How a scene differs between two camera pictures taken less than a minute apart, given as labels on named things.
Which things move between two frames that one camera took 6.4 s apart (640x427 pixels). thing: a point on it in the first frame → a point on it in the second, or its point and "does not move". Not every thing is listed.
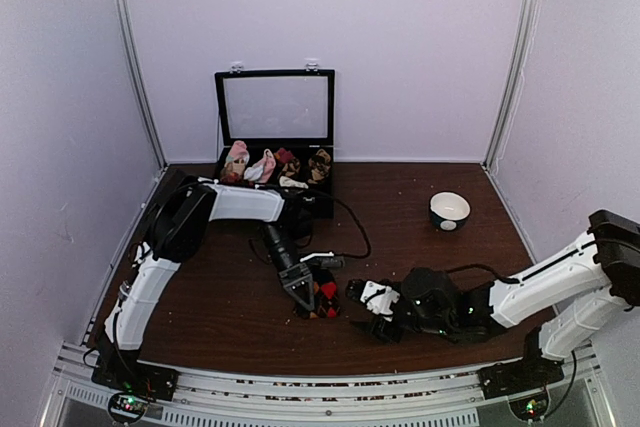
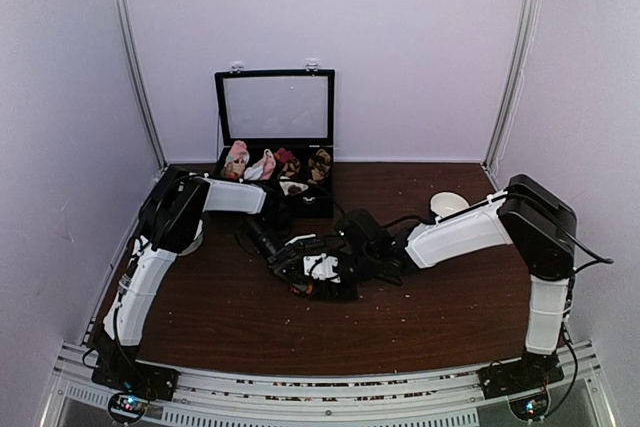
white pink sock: (262, 170) does not move
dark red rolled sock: (284, 155) does not move
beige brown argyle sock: (320, 164) does not move
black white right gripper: (378, 329) → (332, 292)
